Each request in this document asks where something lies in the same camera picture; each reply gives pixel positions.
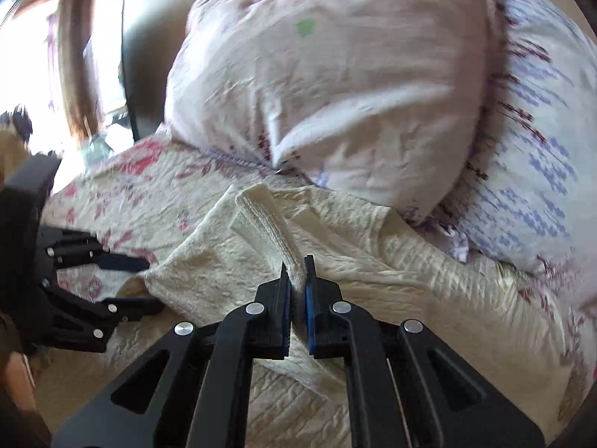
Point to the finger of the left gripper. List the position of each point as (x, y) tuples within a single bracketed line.
[(61, 248), (70, 322)]

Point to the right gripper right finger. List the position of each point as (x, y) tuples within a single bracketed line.
[(405, 386)]

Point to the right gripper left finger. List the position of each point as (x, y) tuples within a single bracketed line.
[(191, 388)]

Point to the cream cable-knit sweater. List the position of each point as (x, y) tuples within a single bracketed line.
[(381, 264)]

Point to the floral quilt bedspread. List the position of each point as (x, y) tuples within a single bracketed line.
[(146, 202)]

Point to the pink lavender-print right pillow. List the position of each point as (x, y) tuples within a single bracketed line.
[(527, 194)]

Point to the pink floral left pillow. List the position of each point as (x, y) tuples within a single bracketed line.
[(375, 98)]

